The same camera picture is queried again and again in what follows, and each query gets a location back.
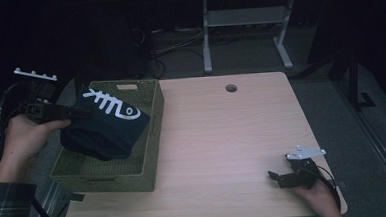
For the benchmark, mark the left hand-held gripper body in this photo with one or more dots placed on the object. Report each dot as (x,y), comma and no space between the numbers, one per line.
(44,111)

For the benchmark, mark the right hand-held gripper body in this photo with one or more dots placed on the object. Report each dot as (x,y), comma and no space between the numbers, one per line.
(301,176)

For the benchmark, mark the dark shirt with white print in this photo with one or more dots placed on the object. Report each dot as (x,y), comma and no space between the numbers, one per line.
(108,129)

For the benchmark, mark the green woven basket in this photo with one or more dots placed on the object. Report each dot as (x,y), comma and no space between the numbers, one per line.
(146,147)

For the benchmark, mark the person's right hand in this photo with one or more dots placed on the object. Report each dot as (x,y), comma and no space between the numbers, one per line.
(319,202)

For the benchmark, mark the person's left hand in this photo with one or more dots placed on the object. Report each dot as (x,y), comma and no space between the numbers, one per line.
(22,140)

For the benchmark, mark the metal floor rail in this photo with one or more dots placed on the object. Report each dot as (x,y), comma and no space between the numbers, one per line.
(376,145)
(52,202)

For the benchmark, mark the white metal desk frame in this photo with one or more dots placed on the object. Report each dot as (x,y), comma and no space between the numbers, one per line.
(243,17)

